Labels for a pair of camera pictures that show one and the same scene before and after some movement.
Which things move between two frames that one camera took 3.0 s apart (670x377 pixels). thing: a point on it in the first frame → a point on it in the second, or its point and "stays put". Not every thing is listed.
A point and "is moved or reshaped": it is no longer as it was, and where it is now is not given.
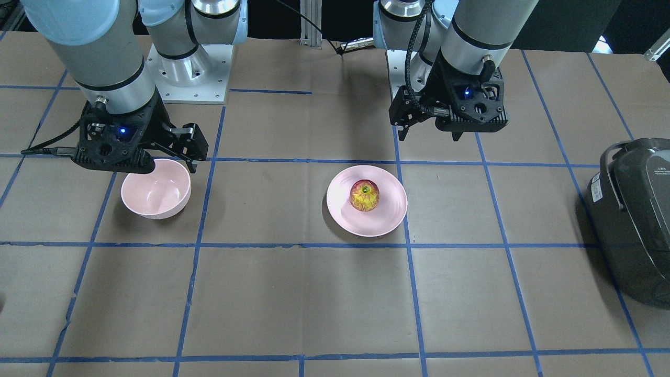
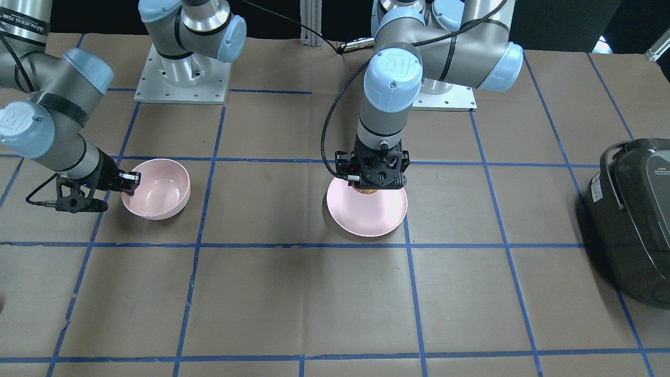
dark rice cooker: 627,208 stays put
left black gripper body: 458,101 → 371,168
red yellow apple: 364,196 is moved or reshaped
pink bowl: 161,193 stays put
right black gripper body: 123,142 → 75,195
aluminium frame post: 310,36 stays put
